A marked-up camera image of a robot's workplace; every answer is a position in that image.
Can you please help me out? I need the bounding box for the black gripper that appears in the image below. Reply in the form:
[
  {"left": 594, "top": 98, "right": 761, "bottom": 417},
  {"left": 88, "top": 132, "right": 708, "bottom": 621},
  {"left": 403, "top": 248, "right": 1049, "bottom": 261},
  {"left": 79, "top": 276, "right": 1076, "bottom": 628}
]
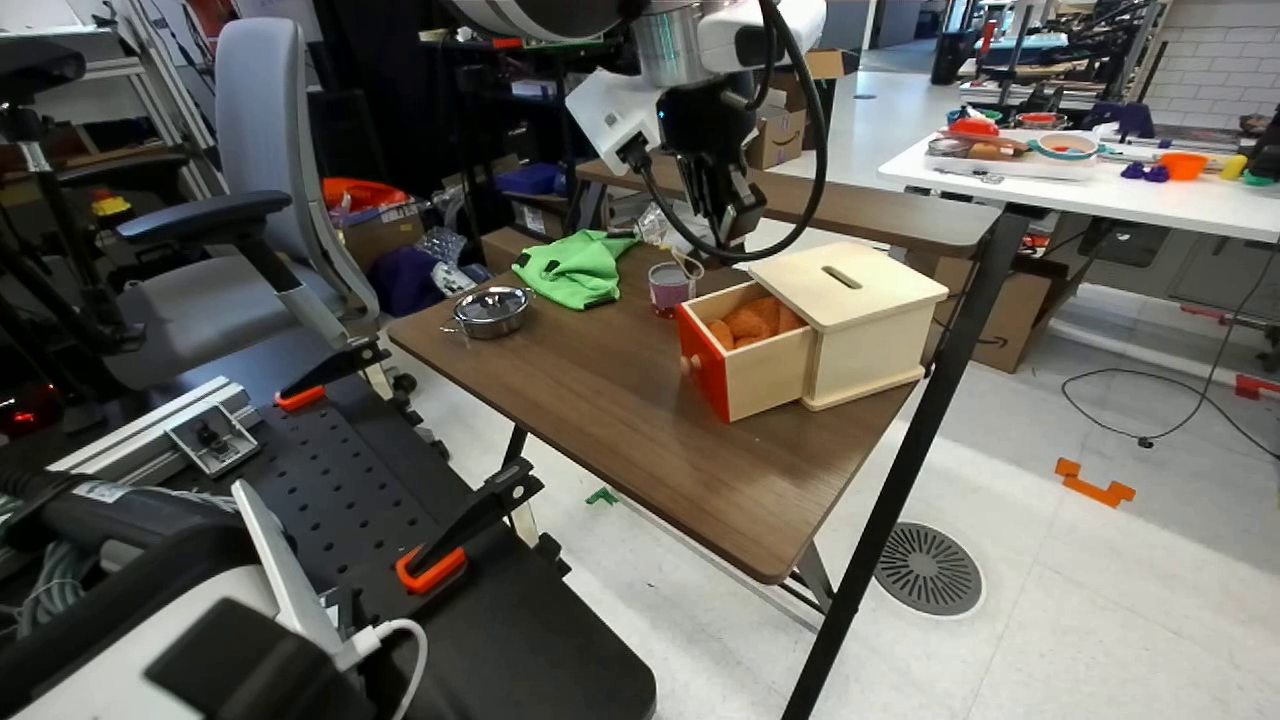
[{"left": 658, "top": 80, "right": 781, "bottom": 252}]

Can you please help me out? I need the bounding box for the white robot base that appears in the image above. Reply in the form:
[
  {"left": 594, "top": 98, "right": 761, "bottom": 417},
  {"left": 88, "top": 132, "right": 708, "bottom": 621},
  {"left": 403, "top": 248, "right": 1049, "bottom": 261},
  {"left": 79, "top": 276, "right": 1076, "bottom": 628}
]
[{"left": 0, "top": 557, "right": 443, "bottom": 720}]

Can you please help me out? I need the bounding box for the orange item inside drawer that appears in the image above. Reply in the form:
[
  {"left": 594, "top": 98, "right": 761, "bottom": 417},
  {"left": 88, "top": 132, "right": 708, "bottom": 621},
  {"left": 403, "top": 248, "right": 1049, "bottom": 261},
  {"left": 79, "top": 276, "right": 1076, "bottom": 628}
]
[{"left": 704, "top": 291, "right": 803, "bottom": 352}]

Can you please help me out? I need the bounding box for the wooden drawer red front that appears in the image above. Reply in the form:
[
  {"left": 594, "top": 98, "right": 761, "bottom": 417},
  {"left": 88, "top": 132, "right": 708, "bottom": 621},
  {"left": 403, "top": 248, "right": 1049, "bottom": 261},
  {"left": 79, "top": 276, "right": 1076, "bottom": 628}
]
[{"left": 667, "top": 281, "right": 817, "bottom": 430}]

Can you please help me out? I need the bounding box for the red toy item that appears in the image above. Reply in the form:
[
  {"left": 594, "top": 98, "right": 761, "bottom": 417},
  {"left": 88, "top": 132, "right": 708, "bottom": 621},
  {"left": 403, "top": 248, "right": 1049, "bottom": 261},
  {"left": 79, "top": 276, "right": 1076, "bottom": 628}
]
[{"left": 948, "top": 111, "right": 1009, "bottom": 143}]

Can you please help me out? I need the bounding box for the purple cup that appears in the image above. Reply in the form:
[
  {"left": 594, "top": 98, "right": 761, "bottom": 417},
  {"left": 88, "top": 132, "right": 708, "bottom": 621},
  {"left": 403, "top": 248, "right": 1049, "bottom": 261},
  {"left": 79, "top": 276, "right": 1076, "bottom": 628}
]
[{"left": 646, "top": 257, "right": 708, "bottom": 321}]

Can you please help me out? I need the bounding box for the printed cardboard shipping box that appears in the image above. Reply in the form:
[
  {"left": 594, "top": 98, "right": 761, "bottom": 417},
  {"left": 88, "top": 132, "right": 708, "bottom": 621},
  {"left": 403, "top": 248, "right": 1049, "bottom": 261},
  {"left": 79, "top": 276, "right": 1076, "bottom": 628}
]
[{"left": 743, "top": 49, "right": 853, "bottom": 172}]

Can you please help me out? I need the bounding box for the green cloth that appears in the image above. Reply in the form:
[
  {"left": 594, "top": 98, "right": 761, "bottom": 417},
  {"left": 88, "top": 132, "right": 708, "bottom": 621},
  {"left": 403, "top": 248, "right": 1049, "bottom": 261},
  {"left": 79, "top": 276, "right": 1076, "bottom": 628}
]
[{"left": 508, "top": 230, "right": 646, "bottom": 315}]

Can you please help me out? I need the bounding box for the light wooden slotted box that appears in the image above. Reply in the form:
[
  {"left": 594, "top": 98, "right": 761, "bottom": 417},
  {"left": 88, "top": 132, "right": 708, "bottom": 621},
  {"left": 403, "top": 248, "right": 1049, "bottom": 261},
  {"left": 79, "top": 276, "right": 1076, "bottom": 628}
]
[{"left": 733, "top": 240, "right": 951, "bottom": 417}]

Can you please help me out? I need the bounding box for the small metal bowl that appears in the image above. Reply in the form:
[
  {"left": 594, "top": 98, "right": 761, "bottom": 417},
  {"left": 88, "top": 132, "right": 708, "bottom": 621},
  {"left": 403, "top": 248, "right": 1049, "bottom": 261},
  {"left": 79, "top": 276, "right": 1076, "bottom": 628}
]
[{"left": 453, "top": 281, "right": 536, "bottom": 342}]

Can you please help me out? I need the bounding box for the brown cardboard box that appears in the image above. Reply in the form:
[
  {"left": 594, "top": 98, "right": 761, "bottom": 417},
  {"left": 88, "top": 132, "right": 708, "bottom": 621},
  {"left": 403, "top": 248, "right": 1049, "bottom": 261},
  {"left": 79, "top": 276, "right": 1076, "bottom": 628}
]
[{"left": 933, "top": 244, "right": 1071, "bottom": 378}]

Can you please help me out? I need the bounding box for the white rimmed bowl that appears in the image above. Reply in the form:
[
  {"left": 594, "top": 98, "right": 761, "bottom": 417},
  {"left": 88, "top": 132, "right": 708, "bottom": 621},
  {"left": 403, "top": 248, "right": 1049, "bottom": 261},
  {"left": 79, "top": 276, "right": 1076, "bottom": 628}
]
[{"left": 1034, "top": 127, "right": 1104, "bottom": 163}]

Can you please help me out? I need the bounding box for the white work table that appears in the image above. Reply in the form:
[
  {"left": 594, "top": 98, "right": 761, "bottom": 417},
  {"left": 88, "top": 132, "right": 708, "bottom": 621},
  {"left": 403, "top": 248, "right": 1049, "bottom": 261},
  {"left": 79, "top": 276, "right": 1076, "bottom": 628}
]
[{"left": 878, "top": 124, "right": 1280, "bottom": 252}]

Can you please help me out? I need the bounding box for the orange plastic bin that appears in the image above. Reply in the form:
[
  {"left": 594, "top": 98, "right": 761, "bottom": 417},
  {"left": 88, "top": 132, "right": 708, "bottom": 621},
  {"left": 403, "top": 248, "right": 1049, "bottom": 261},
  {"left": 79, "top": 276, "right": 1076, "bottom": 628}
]
[{"left": 318, "top": 172, "right": 416, "bottom": 217}]

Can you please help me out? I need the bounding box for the orange black bar clamp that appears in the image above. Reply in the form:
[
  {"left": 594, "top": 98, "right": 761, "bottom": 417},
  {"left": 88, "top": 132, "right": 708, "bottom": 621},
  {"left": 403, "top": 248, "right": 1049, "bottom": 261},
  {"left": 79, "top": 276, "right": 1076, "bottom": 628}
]
[
  {"left": 394, "top": 455, "right": 549, "bottom": 600},
  {"left": 269, "top": 338, "right": 394, "bottom": 417}
]

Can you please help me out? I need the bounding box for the round metal floor drain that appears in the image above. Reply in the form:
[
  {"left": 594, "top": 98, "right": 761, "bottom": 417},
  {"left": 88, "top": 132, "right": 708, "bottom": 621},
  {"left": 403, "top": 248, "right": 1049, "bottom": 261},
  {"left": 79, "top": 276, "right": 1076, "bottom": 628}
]
[{"left": 874, "top": 522, "right": 994, "bottom": 621}]

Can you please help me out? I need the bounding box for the orange bowl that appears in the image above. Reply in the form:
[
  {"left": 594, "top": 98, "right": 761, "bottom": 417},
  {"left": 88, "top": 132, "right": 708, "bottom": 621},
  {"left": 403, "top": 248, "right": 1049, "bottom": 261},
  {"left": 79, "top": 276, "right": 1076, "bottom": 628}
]
[{"left": 1155, "top": 150, "right": 1211, "bottom": 185}]

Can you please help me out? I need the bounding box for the grey office chair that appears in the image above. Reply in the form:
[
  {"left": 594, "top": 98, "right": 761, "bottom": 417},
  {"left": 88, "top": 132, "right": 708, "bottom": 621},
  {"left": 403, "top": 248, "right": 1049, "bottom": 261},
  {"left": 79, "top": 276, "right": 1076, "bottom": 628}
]
[{"left": 112, "top": 12, "right": 394, "bottom": 396}]

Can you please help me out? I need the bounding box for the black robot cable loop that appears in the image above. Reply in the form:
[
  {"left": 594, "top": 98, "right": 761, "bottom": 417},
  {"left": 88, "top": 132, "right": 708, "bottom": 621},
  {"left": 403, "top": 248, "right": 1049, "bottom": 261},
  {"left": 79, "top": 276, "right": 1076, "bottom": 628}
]
[{"left": 635, "top": 0, "right": 833, "bottom": 268}]

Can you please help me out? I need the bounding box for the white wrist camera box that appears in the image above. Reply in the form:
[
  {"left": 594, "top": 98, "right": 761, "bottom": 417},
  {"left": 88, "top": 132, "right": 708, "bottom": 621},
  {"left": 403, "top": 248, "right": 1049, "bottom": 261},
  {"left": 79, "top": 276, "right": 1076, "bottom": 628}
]
[{"left": 559, "top": 65, "right": 667, "bottom": 176}]

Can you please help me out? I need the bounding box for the black floor cable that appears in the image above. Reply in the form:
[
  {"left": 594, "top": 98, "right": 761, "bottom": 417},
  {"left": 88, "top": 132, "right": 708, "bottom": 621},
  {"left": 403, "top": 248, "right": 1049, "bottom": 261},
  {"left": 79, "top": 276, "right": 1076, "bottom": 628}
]
[{"left": 1057, "top": 252, "right": 1280, "bottom": 466}]

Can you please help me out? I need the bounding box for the white cable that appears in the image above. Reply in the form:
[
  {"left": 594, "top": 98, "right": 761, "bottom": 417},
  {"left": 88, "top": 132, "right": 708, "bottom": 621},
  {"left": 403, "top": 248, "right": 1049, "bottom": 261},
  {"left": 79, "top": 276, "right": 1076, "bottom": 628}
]
[{"left": 349, "top": 612, "right": 434, "bottom": 720}]

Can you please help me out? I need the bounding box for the silver aluminium extrusion rail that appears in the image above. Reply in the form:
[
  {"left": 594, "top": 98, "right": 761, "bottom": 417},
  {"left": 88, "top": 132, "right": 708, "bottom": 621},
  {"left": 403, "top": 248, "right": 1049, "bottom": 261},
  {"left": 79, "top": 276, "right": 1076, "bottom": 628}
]
[{"left": 46, "top": 378, "right": 263, "bottom": 481}]

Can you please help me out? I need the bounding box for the black camera tripod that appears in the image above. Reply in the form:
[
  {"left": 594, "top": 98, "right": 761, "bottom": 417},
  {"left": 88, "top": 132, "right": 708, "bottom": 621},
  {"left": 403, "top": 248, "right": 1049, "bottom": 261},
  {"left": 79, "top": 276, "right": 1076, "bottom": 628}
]
[{"left": 0, "top": 38, "right": 154, "bottom": 363}]

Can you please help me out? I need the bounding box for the grey cable bundle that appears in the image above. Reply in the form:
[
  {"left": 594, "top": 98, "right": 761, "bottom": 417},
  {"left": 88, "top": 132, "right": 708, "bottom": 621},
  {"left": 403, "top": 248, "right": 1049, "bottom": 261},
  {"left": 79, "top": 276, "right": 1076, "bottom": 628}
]
[{"left": 0, "top": 532, "right": 99, "bottom": 647}]

